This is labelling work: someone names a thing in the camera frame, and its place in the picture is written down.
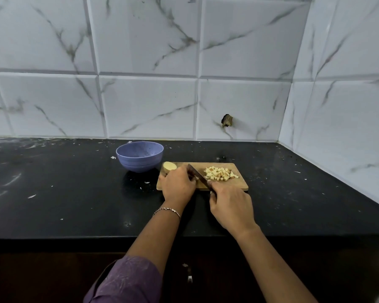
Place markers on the person's left hand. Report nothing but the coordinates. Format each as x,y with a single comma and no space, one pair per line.
176,187

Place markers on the person's right hand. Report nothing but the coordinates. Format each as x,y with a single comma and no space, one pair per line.
232,208

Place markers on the person's left thumb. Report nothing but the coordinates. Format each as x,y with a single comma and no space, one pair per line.
193,182

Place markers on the person's right fingers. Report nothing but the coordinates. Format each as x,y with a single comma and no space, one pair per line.
214,189

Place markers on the dark blade kitchen knife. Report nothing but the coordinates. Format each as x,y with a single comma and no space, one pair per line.
197,173

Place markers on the person's right forearm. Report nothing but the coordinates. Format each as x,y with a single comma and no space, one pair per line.
271,268

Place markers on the person's left forearm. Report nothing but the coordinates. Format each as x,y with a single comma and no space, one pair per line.
154,236

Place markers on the pile of diced potato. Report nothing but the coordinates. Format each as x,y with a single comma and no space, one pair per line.
220,173

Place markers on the wooden cutting board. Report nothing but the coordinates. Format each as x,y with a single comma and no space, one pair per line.
237,184

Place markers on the peeled potato chunk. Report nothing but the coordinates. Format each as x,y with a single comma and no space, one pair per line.
169,166

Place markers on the blue bowl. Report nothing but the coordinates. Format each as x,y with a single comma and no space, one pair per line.
139,157

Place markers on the purple sleeve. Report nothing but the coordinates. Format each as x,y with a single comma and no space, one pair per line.
126,282

